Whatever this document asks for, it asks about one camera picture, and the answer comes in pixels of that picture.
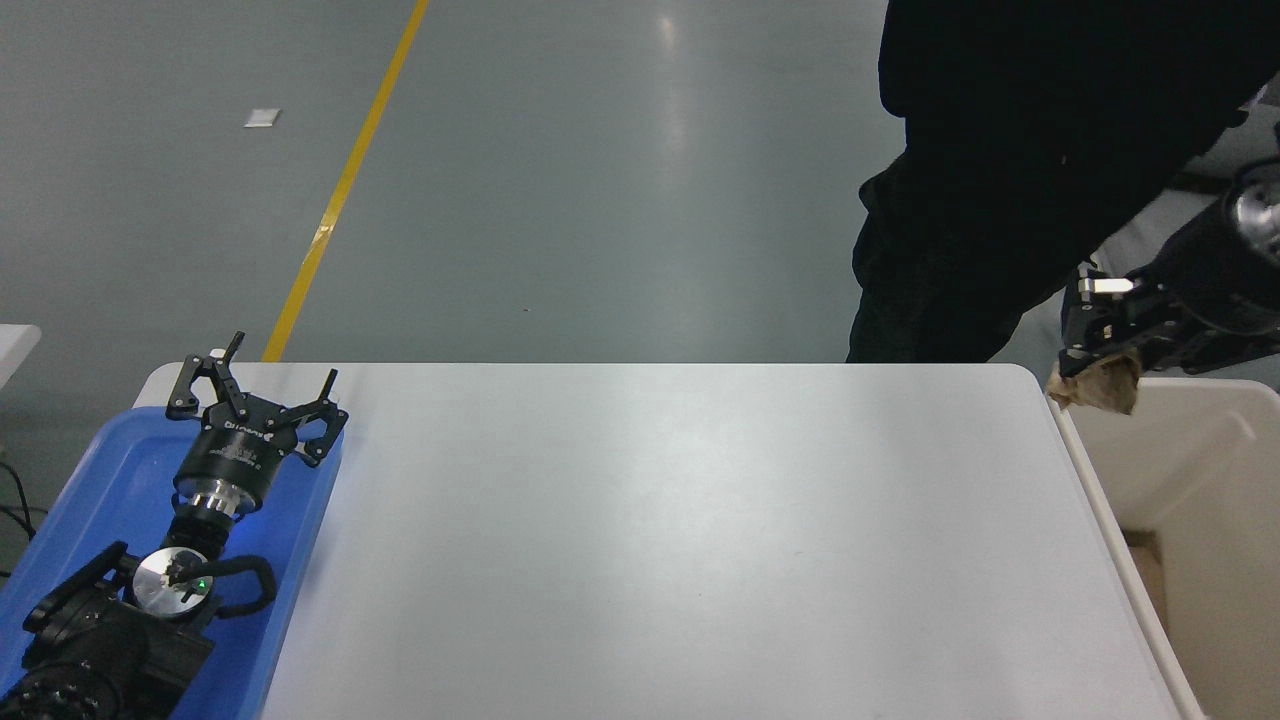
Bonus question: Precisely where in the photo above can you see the tan paper ball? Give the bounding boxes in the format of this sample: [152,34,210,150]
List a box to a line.
[1047,352,1144,417]

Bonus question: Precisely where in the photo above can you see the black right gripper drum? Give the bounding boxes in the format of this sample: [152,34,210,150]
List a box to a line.
[1148,203,1280,338]

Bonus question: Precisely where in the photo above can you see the person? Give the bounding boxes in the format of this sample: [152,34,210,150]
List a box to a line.
[846,0,1280,365]

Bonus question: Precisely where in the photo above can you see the grey chair with white frame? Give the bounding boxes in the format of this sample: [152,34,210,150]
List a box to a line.
[1020,80,1280,382]

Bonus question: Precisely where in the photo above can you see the white side table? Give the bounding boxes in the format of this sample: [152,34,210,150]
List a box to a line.
[0,324,44,387]

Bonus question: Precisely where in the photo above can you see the large pale bin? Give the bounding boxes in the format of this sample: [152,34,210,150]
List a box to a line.
[1046,375,1280,720]

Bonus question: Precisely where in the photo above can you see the blue plastic tray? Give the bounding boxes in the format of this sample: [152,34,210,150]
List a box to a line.
[0,404,345,720]

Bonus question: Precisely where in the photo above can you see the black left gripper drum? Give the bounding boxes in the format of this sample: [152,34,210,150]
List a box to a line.
[173,395,303,510]

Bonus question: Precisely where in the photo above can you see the black cables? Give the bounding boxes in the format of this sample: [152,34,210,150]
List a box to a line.
[0,462,49,583]

